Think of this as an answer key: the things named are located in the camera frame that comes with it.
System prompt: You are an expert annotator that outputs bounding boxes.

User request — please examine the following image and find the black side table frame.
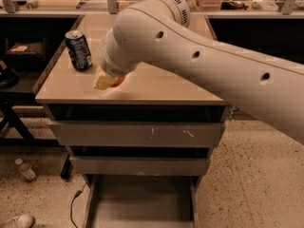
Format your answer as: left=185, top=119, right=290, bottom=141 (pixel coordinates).
left=0, top=92, right=72, bottom=180

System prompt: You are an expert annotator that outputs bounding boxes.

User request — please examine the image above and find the top grey drawer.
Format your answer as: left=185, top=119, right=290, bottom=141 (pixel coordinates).
left=49, top=121, right=224, bottom=147

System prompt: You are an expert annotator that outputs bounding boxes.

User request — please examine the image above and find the black cable on floor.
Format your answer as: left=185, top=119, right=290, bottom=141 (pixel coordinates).
left=69, top=183, right=87, bottom=228

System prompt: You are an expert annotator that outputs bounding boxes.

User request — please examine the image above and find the grey drawer cabinet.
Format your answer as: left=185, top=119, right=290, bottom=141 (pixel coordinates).
left=32, top=12, right=241, bottom=228

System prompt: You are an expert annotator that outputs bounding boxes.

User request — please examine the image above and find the middle grey drawer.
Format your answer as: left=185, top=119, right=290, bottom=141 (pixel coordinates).
left=70, top=157, right=209, bottom=176

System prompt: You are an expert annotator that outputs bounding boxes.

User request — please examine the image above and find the orange fruit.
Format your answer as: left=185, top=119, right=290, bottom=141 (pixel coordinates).
left=111, top=76, right=125, bottom=87

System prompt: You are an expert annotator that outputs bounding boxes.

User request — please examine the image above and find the black round object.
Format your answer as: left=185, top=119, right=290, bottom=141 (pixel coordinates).
left=0, top=61, right=18, bottom=88

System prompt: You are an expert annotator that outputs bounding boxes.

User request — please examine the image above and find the grey drawer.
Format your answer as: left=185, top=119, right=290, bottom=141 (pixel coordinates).
left=49, top=121, right=224, bottom=147
left=70, top=157, right=209, bottom=176

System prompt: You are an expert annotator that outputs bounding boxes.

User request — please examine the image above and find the blue soda can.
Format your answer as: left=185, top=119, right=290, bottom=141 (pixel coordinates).
left=65, top=30, right=92, bottom=70

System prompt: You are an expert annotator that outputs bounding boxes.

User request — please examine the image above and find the open bottom drawer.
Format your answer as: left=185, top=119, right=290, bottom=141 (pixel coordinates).
left=82, top=175, right=198, bottom=228

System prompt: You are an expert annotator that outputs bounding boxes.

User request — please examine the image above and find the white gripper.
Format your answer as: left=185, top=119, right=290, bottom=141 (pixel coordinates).
left=93, top=31, right=138, bottom=90

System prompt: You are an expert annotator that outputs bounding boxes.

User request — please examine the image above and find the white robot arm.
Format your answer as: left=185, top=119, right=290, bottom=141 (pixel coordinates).
left=93, top=0, right=304, bottom=143

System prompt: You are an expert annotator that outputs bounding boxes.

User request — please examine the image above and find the clear plastic bottle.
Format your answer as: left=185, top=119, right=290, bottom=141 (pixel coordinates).
left=15, top=159, right=37, bottom=181

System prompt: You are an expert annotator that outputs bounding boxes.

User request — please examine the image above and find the white shoe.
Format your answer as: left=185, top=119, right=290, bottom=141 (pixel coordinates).
left=0, top=214, right=34, bottom=228

